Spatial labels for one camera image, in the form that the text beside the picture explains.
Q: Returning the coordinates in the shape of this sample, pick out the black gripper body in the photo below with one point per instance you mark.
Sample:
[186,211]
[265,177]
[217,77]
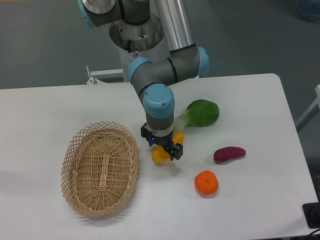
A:
[159,136]

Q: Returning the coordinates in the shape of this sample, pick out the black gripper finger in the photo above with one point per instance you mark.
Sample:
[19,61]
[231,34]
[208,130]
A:
[147,134]
[175,150]

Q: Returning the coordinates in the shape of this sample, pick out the yellow mango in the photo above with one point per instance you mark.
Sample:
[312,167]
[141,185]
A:
[159,155]

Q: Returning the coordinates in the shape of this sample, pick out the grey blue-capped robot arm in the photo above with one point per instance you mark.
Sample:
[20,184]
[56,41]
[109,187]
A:
[162,52]

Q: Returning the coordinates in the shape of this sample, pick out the orange tangerine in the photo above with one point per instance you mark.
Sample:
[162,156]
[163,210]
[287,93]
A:
[206,183]

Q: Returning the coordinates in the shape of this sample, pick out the green bok choy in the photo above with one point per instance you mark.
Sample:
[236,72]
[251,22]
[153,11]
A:
[200,113]

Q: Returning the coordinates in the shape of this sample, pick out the purple sweet potato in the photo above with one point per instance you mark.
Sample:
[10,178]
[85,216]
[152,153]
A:
[228,153]

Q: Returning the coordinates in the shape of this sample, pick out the woven wicker basket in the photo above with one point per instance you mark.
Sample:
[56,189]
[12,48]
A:
[100,169]

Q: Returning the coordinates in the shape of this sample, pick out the black device at table edge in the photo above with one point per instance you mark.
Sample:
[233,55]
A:
[312,214]

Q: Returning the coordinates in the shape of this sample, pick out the white metal frame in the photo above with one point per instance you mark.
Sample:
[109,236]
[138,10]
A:
[105,76]

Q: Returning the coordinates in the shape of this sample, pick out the white post at right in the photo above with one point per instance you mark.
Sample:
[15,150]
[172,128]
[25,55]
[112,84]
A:
[312,110]

